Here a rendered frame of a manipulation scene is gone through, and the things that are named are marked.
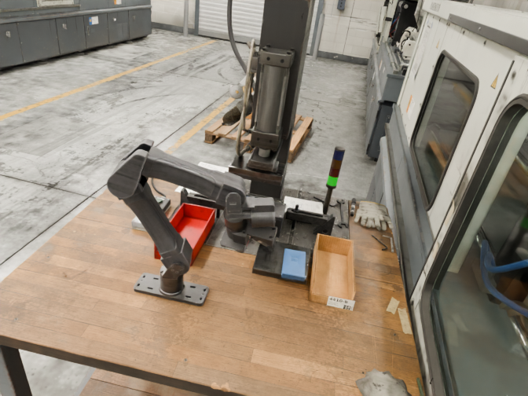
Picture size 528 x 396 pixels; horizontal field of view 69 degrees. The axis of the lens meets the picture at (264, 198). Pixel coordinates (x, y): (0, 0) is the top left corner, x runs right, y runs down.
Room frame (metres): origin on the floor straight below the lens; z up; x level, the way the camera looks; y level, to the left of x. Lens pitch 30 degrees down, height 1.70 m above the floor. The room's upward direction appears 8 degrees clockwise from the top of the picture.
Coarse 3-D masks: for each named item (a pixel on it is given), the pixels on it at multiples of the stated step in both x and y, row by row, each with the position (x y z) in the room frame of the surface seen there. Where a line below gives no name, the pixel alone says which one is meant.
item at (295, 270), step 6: (288, 252) 1.01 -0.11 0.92; (294, 252) 1.01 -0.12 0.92; (300, 252) 1.02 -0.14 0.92; (288, 258) 0.97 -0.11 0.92; (300, 258) 0.98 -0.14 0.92; (288, 264) 0.95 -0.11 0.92; (294, 264) 0.95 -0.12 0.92; (300, 264) 0.96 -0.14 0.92; (282, 270) 0.91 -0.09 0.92; (288, 270) 0.92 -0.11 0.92; (294, 270) 0.92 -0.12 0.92; (300, 270) 0.93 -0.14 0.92; (282, 276) 0.88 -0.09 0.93; (288, 276) 0.88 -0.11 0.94; (294, 276) 0.87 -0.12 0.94; (300, 276) 0.87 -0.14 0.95
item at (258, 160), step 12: (240, 156) 1.22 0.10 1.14; (252, 156) 1.14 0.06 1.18; (264, 156) 1.15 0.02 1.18; (276, 156) 1.18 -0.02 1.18; (240, 168) 1.13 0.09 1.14; (252, 168) 1.14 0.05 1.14; (264, 168) 1.11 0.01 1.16; (276, 168) 1.14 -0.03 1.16; (252, 180) 1.12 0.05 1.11; (264, 180) 1.12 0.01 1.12; (276, 180) 1.12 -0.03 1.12
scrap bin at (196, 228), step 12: (192, 204) 1.15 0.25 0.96; (180, 216) 1.12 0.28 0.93; (192, 216) 1.15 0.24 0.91; (204, 216) 1.15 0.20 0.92; (180, 228) 1.08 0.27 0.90; (192, 228) 1.09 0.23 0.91; (204, 228) 1.02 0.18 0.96; (192, 240) 1.02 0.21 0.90; (204, 240) 1.03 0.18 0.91; (156, 252) 0.91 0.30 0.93; (192, 252) 0.91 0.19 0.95
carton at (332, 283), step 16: (320, 240) 1.07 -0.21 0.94; (336, 240) 1.06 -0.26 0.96; (352, 240) 1.06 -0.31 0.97; (320, 256) 1.03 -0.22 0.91; (336, 256) 1.05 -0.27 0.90; (352, 256) 0.98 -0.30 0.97; (320, 272) 0.95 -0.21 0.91; (336, 272) 0.97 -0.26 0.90; (352, 272) 0.91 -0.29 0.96; (320, 288) 0.88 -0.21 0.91; (336, 288) 0.89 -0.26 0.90; (352, 288) 0.84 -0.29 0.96; (336, 304) 0.82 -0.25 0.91; (352, 304) 0.81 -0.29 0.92
